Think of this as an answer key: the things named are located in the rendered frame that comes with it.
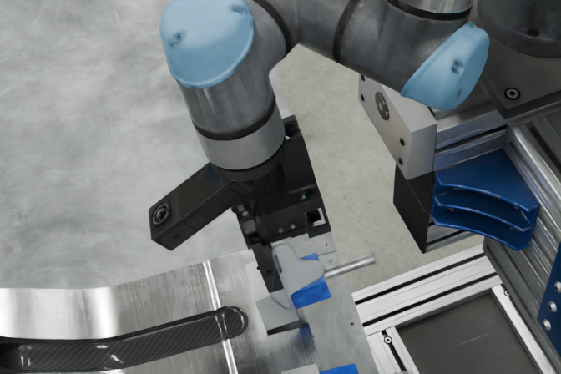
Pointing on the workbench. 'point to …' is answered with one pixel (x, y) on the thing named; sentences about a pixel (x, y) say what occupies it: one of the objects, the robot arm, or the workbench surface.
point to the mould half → (110, 302)
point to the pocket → (290, 324)
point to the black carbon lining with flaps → (120, 345)
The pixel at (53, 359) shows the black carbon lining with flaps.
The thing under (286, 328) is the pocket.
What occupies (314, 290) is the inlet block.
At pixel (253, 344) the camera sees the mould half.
